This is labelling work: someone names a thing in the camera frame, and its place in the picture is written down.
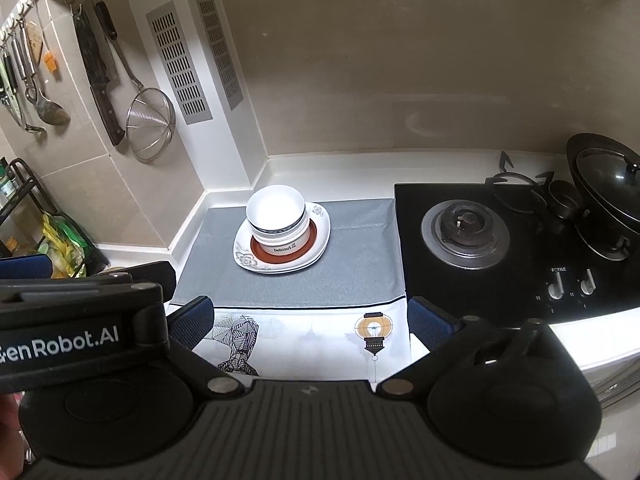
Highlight large white floral plate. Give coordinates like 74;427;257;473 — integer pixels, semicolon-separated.
232;203;331;274

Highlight light blue ceramic bowl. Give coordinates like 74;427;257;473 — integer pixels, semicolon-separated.
252;219;309;246

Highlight white bowl blue rim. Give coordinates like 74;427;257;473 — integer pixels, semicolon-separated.
245;184;306;233

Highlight brown round plate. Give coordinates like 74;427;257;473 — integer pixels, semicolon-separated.
250;220;317;263

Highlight hanging kitchen cleaver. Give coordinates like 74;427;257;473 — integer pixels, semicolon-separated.
72;4;125;146

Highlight person's left hand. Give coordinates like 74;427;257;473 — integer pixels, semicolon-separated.
0;393;25;480

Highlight yellow green snack bag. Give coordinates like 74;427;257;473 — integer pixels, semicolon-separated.
37;212;105;278

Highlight white illustrated cloth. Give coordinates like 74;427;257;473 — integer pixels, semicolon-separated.
195;297;428;382

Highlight silver gas burner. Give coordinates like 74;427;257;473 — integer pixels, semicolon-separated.
421;200;511;271

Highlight grey place mat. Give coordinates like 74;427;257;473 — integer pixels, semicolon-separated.
172;198;405;310

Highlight black metal storage rack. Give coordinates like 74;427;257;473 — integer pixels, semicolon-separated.
1;157;60;257

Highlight black gas stove top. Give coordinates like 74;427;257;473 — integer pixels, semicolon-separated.
395;183;639;327

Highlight left stove knob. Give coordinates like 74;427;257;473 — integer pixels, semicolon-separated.
548;271;564;300

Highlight stove knob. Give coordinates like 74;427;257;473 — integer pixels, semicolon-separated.
548;271;564;300
579;269;597;296

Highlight right stove knob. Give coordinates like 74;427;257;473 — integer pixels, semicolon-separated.
579;269;597;296

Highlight hanging metal ladle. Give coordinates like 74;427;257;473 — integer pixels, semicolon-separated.
16;19;72;127

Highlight hanging metal tongs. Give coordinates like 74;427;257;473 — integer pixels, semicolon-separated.
1;48;46;134

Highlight black pan support grate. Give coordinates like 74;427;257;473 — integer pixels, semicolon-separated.
485;151;554;216

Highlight metal mesh strainer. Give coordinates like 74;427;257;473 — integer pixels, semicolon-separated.
92;0;176;164

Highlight black wok with lid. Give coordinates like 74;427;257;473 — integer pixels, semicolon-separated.
566;132;639;237

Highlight white wall vent grille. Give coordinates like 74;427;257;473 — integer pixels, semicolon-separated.
146;1;213;125

